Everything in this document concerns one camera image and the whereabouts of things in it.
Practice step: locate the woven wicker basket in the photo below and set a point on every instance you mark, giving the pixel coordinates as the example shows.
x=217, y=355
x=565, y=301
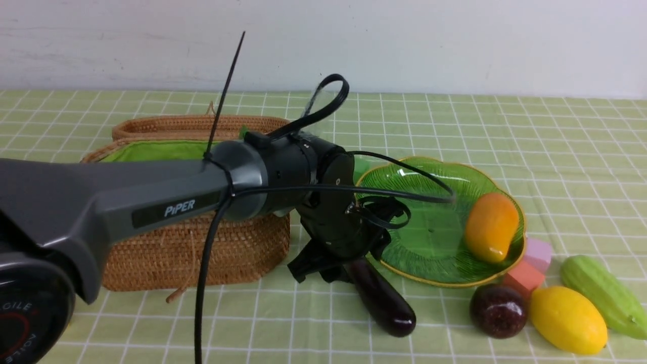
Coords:
x=170, y=257

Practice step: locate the green foam cube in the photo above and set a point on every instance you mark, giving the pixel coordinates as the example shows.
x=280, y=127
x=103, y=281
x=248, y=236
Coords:
x=361, y=166

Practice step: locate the black cable tie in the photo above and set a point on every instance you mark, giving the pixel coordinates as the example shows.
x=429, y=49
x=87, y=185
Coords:
x=225, y=91

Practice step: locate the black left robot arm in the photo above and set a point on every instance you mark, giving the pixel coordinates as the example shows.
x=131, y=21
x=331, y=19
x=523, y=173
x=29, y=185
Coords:
x=60, y=221

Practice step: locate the green glass leaf plate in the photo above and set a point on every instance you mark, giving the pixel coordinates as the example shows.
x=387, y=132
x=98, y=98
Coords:
x=430, y=248

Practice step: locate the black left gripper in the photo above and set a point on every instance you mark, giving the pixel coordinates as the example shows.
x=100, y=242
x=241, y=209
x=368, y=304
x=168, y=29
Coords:
x=342, y=232

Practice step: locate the dark red passion fruit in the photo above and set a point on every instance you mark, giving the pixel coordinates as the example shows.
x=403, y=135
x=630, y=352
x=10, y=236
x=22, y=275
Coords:
x=498, y=311

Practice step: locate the coral foam block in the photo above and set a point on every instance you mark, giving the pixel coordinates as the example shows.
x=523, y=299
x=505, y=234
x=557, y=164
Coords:
x=524, y=278

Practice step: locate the light green toy gourd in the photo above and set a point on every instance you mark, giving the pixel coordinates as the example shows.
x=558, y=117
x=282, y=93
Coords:
x=621, y=309

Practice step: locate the pink foam cube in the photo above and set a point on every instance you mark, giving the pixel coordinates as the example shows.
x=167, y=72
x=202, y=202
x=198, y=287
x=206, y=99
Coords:
x=538, y=254

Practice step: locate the orange toy mango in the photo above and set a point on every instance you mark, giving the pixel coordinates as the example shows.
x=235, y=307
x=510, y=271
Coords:
x=491, y=226

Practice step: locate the yellow toy lemon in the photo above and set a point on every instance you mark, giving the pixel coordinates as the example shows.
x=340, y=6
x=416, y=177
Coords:
x=568, y=320

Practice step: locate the wicker basket lid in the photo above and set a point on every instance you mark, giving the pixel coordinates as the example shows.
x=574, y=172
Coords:
x=194, y=126

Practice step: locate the purple toy eggplant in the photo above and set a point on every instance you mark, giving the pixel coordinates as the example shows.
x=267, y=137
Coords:
x=386, y=306

